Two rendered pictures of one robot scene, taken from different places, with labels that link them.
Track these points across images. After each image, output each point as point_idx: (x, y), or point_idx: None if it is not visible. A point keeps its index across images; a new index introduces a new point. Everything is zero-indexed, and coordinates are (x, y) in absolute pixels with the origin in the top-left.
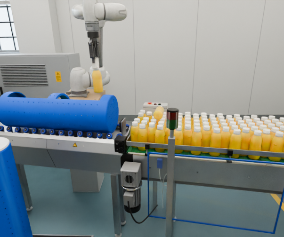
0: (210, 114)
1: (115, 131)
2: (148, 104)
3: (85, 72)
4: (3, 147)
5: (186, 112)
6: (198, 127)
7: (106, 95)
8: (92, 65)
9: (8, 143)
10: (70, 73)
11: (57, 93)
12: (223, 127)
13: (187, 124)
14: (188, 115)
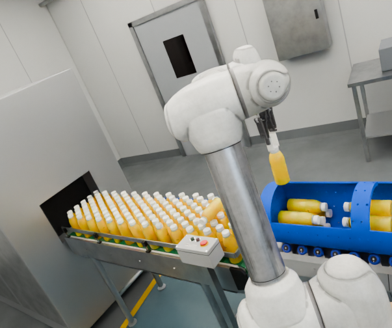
0: (155, 220)
1: (279, 245)
2: (207, 241)
3: (316, 276)
4: None
5: (173, 226)
6: (193, 195)
7: (273, 186)
8: (277, 141)
9: None
10: (371, 268)
11: (361, 186)
12: (173, 196)
13: (199, 199)
14: (179, 218)
